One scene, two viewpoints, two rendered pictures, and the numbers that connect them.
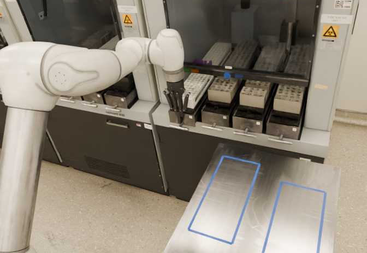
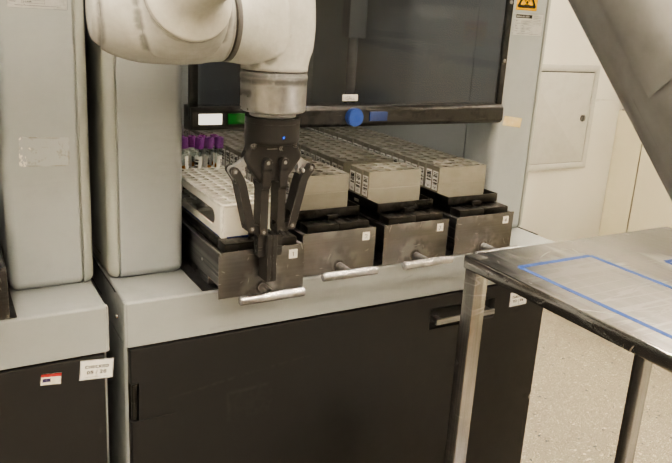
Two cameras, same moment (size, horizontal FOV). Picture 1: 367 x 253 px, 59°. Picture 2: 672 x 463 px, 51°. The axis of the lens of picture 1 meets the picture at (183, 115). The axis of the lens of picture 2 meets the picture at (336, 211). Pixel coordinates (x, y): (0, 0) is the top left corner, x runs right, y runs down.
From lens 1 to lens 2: 1.16 m
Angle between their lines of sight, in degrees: 56
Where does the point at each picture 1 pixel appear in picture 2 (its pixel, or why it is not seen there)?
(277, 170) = (627, 253)
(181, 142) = (221, 386)
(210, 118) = (328, 251)
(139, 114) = (65, 325)
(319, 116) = (508, 194)
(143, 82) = (52, 205)
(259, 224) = not seen: outside the picture
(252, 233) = not seen: outside the picture
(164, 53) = (292, 5)
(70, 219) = not seen: outside the picture
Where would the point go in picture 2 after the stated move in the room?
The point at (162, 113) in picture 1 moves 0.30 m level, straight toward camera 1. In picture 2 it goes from (157, 293) to (341, 347)
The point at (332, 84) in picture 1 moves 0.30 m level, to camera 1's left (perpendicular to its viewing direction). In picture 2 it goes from (528, 112) to (472, 127)
